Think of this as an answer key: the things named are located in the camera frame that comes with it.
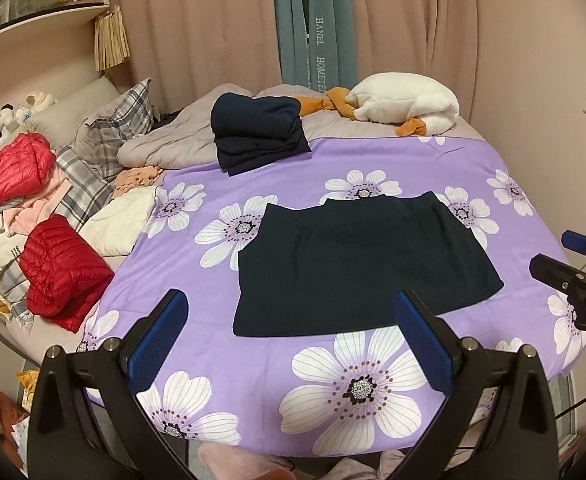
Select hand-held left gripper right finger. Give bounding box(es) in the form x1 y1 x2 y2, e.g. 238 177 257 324
394 289 559 480

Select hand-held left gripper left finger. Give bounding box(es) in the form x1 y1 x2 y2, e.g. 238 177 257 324
25 289 190 480

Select navy zip jacket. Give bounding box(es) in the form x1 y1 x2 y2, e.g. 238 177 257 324
232 191 505 338

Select stack of folded navy clothes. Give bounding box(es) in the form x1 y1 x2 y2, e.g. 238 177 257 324
210 92 311 177

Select purple floral bed sheet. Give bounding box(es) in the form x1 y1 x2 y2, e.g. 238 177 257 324
78 134 586 458

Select red down jacket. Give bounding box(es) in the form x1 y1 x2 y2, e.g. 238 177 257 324
18 214 116 333
0 132 58 221

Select white quilted garment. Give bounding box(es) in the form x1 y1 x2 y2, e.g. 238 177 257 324
79 187 159 257

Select yellow snack packet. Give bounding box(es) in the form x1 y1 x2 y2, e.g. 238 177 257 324
15 370 41 411

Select person's pink pants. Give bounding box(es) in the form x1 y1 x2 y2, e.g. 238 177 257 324
198 442 409 480

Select peach crumpled cloth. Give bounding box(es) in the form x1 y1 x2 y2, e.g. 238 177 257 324
112 165 166 200

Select pink garment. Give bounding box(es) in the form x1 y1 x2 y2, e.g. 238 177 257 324
0 165 71 238

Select plaid pillow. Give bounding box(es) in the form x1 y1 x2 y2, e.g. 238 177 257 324
73 78 155 181
53 146 116 233

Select grey quilt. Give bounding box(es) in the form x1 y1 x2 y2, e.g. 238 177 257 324
118 82 474 170

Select white goose plush toy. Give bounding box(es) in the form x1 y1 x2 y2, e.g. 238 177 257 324
293 72 461 137

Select beige headboard cushion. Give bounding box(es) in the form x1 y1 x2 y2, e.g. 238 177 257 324
28 77 121 136

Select pink curtain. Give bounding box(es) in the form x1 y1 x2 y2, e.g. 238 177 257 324
118 0 494 126

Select grey-green printed curtain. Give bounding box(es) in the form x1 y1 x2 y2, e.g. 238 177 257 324
271 0 361 95

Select black cable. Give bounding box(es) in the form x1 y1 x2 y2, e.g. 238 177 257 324
556 387 586 423

